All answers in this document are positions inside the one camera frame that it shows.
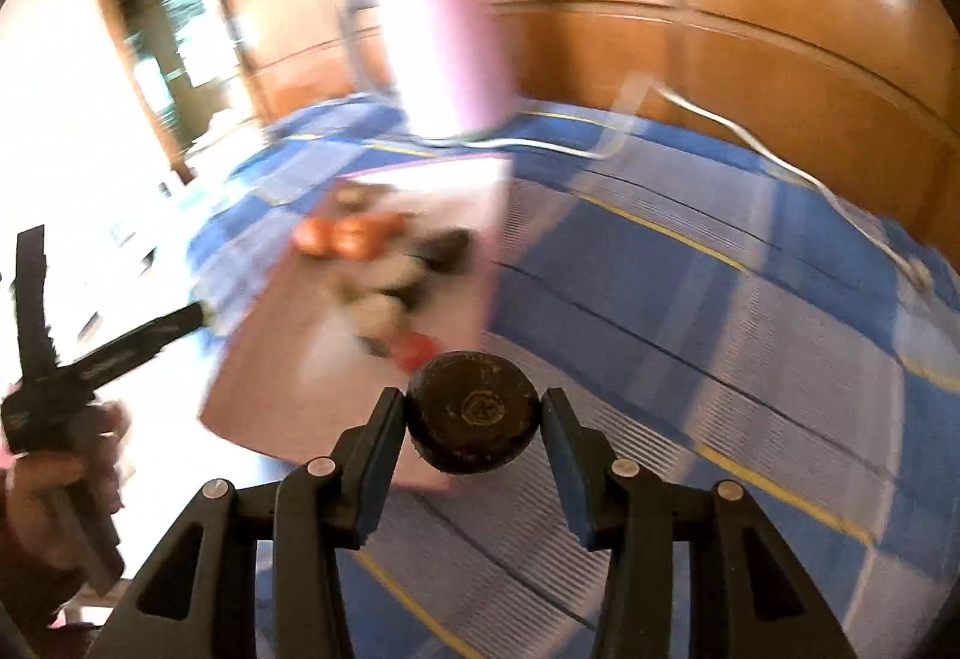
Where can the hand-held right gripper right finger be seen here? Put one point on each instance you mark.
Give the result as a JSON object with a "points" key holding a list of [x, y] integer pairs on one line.
{"points": [[570, 471]]}

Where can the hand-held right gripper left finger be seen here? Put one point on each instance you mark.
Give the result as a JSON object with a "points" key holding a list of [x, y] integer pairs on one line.
{"points": [[379, 471]]}

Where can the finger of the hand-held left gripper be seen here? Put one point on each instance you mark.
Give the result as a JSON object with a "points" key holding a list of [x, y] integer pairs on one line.
{"points": [[31, 299], [142, 340]]}

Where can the dark round fruit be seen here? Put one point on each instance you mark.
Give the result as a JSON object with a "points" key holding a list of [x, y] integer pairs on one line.
{"points": [[472, 411]]}

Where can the small red tomato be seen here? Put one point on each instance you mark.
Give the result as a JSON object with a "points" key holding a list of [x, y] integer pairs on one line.
{"points": [[416, 350]]}

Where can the pink-rimmed white tray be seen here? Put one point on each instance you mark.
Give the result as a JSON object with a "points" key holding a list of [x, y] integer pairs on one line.
{"points": [[300, 344]]}

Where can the small yellowish round fruit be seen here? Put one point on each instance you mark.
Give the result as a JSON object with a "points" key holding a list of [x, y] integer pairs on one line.
{"points": [[375, 320]]}

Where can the dark log piece cream end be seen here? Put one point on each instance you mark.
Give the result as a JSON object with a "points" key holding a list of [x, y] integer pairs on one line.
{"points": [[405, 289]]}

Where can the small orange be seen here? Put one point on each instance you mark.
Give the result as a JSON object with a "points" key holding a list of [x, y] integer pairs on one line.
{"points": [[315, 235]]}

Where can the large orange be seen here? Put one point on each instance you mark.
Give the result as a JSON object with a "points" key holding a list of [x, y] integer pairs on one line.
{"points": [[360, 240]]}

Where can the short dark cylinder piece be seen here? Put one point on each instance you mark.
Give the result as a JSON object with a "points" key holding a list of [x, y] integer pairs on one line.
{"points": [[352, 198]]}

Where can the person's left hand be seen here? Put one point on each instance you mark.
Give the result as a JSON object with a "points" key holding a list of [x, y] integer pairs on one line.
{"points": [[30, 516]]}

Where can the blue plaid tablecloth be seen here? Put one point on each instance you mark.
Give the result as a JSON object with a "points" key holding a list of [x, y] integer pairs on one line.
{"points": [[675, 329]]}

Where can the wooden glass door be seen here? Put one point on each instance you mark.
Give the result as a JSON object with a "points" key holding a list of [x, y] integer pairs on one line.
{"points": [[172, 44]]}

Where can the pink electric kettle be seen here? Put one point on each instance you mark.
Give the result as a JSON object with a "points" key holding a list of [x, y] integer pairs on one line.
{"points": [[450, 51]]}

